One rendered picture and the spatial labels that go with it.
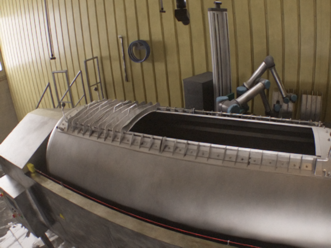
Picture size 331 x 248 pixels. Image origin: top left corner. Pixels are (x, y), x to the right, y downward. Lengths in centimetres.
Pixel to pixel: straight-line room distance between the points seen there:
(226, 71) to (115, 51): 239
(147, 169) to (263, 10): 279
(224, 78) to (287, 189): 207
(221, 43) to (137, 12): 191
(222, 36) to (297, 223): 239
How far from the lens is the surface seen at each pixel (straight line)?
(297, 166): 149
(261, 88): 298
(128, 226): 166
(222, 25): 309
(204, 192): 150
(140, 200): 172
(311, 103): 377
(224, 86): 320
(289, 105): 374
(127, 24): 449
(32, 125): 314
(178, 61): 407
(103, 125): 202
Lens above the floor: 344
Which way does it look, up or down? 22 degrees down
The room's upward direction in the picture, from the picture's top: 6 degrees counter-clockwise
